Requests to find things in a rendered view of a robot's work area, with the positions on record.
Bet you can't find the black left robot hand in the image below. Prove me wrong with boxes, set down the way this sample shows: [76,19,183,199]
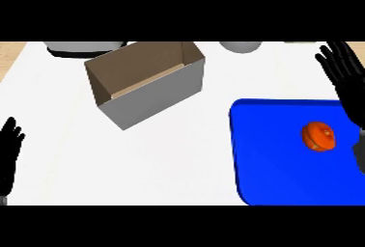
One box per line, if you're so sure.
[0,116,27,197]

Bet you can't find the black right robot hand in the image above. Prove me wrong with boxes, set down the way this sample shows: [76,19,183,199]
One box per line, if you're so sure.
[313,41,365,130]

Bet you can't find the orange squash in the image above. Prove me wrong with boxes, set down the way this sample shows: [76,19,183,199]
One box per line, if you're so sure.
[302,121,339,152]

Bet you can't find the blue tray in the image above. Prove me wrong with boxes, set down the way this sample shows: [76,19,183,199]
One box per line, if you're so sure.
[228,97,365,206]

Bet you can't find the grey cardboard box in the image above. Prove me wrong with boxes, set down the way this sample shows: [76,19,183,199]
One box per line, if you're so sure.
[83,41,207,131]

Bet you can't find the grey round bowl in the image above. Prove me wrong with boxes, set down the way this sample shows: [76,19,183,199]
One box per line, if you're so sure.
[219,41,263,54]

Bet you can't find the grey pot with black base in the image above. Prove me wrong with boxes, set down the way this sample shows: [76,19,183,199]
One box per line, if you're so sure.
[43,41,129,59]

